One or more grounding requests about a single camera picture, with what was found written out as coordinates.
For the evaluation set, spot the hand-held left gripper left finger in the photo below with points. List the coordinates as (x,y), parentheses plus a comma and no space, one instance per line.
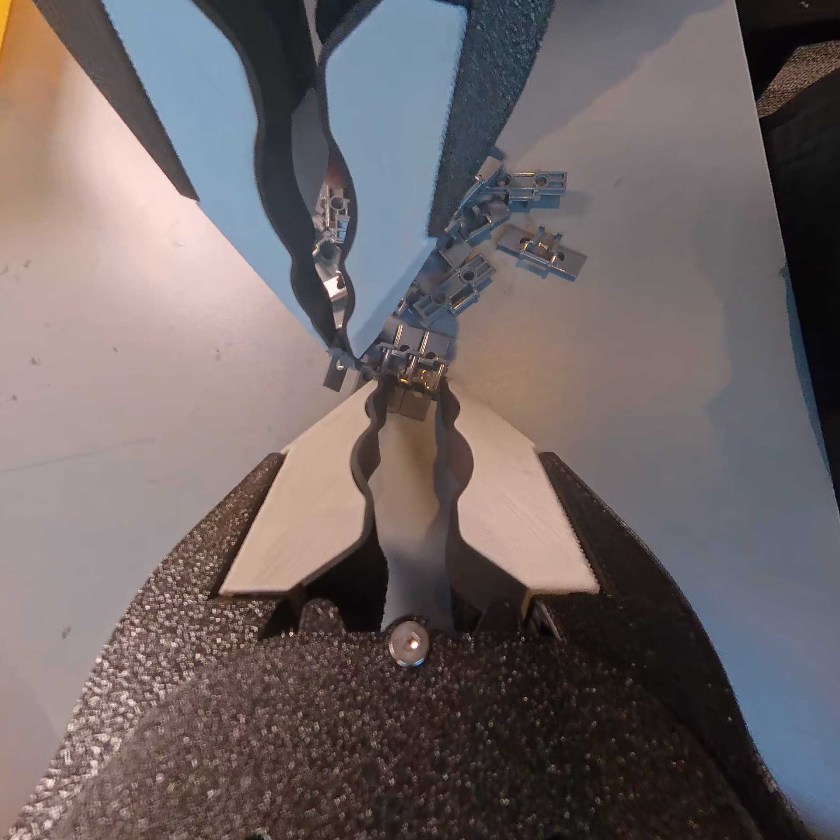
(302,525)

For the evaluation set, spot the grey desk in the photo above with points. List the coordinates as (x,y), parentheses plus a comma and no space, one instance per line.
(131,394)

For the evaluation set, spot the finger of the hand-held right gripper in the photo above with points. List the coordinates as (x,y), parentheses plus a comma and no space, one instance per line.
(394,131)
(197,118)

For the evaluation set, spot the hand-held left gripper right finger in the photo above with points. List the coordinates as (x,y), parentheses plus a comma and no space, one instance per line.
(518,525)

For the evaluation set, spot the small grey track link cluster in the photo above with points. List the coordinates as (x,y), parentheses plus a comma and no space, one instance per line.
(538,246)

